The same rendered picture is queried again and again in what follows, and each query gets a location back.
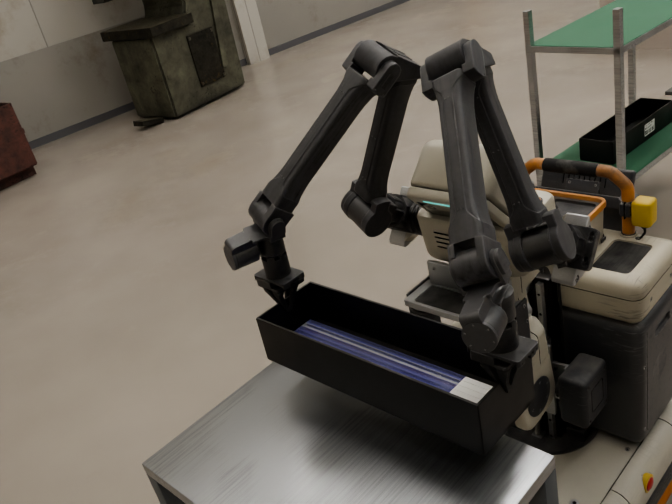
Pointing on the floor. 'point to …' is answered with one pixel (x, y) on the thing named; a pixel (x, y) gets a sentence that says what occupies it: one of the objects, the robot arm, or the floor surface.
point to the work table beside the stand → (334, 455)
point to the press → (176, 57)
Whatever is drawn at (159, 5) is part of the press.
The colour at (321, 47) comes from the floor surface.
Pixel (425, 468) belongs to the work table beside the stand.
